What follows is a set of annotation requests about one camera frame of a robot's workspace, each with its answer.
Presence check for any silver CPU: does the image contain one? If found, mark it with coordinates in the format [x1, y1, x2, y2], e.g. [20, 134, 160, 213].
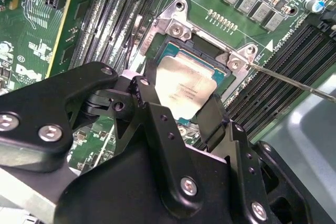
[154, 40, 227, 128]

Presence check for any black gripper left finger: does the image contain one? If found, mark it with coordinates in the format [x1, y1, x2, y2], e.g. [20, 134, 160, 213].
[0, 60, 205, 211]

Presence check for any locking lever wire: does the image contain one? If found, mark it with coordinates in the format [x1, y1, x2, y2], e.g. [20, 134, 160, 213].
[248, 62, 336, 103]

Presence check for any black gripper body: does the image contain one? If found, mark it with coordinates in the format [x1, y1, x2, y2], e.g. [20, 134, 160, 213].
[54, 134, 247, 224]

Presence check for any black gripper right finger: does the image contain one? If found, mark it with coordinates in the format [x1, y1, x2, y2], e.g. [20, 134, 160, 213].
[196, 94, 314, 224]

